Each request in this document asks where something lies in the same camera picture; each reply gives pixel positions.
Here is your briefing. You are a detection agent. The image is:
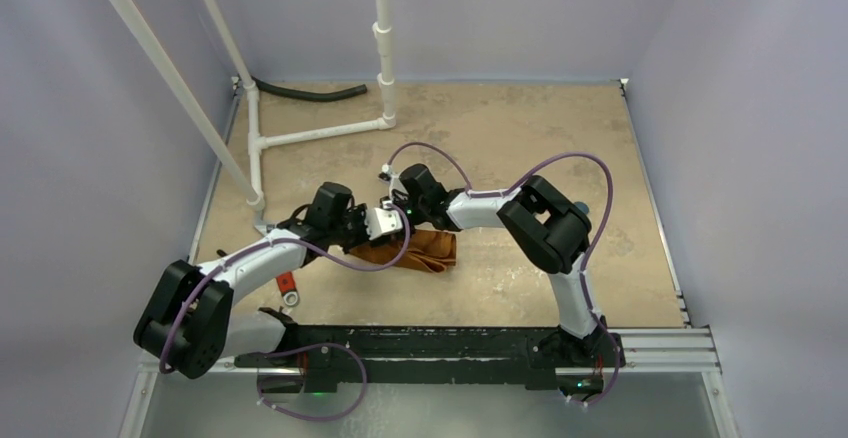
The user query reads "orange cloth napkin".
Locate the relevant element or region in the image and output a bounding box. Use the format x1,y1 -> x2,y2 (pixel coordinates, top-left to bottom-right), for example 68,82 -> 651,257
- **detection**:
348,229 -> 457,273

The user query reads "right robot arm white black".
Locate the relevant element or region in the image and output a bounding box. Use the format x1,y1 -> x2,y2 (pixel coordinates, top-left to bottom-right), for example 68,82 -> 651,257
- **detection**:
383,164 -> 620,365

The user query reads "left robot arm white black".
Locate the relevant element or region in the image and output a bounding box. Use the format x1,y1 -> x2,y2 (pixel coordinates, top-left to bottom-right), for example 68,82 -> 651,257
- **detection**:
133,182 -> 377,379

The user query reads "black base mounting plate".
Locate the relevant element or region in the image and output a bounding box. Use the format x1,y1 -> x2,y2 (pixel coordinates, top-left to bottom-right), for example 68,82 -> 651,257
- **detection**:
235,324 -> 625,394

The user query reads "small dark blue disc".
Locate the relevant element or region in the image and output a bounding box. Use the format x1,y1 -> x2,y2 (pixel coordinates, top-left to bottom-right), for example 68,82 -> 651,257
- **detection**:
574,201 -> 590,215

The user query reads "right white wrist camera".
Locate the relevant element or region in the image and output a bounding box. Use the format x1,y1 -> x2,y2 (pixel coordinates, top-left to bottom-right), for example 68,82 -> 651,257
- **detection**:
378,164 -> 408,201

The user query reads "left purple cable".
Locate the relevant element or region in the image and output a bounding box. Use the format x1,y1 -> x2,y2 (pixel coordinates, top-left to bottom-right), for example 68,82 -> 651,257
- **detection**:
157,203 -> 412,422

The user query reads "purple cable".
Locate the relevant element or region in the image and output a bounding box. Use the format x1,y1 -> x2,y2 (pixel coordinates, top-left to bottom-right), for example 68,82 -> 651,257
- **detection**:
382,142 -> 623,410
157,203 -> 412,422

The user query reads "red handled adjustable wrench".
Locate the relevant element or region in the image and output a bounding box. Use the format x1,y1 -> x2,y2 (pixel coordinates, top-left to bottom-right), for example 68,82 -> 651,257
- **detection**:
254,220 -> 302,308

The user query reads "white PVC pipe frame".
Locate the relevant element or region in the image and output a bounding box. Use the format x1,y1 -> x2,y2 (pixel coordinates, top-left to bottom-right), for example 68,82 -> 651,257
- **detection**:
79,0 -> 399,211

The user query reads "black corrugated hose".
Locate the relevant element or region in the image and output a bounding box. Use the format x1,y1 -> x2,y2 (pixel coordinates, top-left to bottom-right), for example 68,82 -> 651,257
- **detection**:
251,75 -> 369,104

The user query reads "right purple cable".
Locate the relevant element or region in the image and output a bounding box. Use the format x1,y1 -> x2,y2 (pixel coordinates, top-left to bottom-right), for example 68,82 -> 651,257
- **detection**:
382,142 -> 623,410

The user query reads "aluminium extrusion rail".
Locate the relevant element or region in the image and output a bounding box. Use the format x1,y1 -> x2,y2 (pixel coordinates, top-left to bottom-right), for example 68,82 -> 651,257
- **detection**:
137,326 -> 722,374

